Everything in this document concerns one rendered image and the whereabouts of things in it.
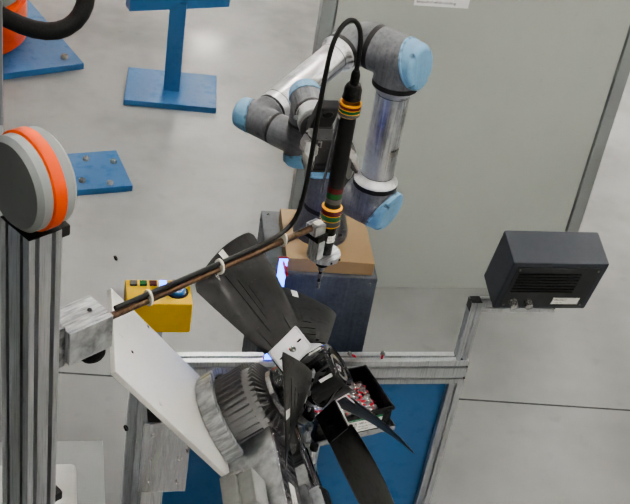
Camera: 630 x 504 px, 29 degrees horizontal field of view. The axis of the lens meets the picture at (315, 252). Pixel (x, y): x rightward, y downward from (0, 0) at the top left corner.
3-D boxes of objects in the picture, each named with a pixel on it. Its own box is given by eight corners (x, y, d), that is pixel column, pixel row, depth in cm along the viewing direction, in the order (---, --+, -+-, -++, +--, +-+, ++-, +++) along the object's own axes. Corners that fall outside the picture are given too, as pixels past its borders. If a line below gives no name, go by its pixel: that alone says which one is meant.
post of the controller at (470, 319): (456, 360, 324) (472, 302, 313) (453, 353, 327) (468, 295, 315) (466, 360, 325) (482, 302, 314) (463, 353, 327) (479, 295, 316)
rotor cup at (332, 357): (314, 436, 259) (365, 407, 257) (278, 398, 251) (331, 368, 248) (304, 390, 271) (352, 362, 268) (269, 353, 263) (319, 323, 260)
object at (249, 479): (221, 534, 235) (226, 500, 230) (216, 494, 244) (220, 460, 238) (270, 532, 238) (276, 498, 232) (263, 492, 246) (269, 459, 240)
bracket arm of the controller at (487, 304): (469, 312, 315) (471, 303, 313) (466, 305, 317) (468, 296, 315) (553, 312, 320) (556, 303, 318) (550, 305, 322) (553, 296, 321)
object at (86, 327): (62, 372, 205) (63, 333, 200) (38, 350, 208) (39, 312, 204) (111, 349, 211) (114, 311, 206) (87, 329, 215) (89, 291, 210)
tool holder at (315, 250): (316, 273, 247) (323, 234, 241) (293, 256, 251) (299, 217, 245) (346, 258, 253) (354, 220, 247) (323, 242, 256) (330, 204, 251)
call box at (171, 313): (124, 337, 296) (126, 303, 290) (122, 311, 304) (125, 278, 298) (189, 337, 299) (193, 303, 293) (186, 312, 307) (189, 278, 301)
